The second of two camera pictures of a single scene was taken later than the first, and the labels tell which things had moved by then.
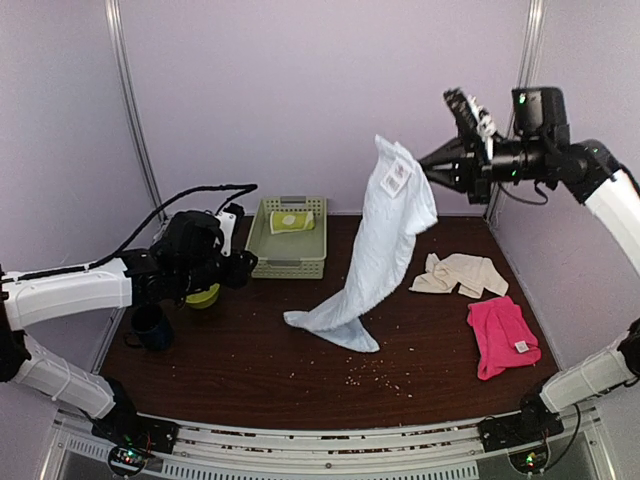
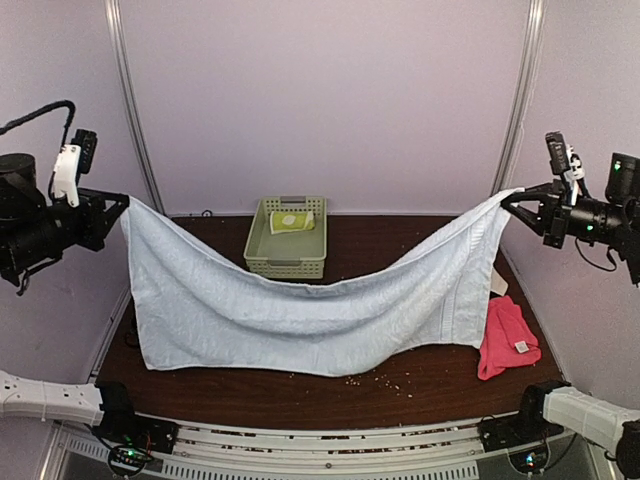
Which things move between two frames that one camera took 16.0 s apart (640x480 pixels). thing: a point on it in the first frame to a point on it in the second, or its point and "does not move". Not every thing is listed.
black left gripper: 239,274 to 100,223
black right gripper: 472,178 to 553,227
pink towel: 502,335 does not move
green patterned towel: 288,221 does not move
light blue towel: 403,201 to 201,312
